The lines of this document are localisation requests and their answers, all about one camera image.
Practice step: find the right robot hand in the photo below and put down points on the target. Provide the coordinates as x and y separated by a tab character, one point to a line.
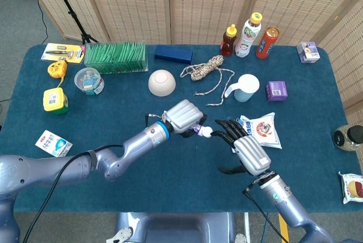
252	155

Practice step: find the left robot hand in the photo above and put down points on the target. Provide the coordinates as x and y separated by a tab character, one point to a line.
185	116

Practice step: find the purple toothpaste tube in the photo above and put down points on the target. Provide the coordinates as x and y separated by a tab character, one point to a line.
205	132

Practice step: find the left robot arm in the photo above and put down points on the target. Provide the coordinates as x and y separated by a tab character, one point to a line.
136	148

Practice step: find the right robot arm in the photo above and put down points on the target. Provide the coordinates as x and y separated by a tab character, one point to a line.
292	209

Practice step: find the amber honey bottle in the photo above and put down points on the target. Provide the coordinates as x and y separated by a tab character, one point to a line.
227	44

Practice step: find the white drink bottle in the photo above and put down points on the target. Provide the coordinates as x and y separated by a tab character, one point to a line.
246	38

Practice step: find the white sugar bag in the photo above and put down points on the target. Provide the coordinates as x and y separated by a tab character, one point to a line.
265	129

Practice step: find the beige upturned bowl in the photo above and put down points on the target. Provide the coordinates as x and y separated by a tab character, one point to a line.
161	82

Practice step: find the blue table cloth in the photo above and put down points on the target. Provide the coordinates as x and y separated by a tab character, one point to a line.
198	186

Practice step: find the dark blue rectangular box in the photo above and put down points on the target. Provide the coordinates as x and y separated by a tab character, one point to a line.
173	54

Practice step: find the small purple box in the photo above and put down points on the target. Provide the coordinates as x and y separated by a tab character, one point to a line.
276	91

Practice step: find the white table leg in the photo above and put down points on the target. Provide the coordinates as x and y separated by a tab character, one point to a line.
247	227

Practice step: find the clear box green sachets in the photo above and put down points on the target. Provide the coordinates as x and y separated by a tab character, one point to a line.
116	57

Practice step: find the glass jar black lid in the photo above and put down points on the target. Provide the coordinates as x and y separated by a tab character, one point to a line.
347	139

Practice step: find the clear round jar of clips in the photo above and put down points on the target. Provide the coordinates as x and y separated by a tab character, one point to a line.
89	82

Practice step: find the grey blue robot torso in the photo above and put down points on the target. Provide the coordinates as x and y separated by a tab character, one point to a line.
175	227

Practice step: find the white snack packet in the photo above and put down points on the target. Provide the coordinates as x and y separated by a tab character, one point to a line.
353	187

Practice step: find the orange red can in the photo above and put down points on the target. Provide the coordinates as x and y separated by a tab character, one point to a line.
266	44

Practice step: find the bamboo folding screen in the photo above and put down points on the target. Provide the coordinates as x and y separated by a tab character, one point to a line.
198	4

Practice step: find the purple white small carton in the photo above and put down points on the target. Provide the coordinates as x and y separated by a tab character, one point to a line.
308	52

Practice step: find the green container yellow lid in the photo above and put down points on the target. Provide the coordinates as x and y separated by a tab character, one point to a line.
54	101

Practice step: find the white blue milk carton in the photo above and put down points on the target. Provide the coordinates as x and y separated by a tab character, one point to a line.
54	143

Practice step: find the yellow tape measure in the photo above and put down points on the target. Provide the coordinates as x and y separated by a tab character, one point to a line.
56	70

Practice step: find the razor blister pack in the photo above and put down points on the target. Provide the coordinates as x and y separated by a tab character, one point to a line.
61	52

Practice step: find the black tripod stand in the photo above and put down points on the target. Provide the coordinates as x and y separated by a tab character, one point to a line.
69	10

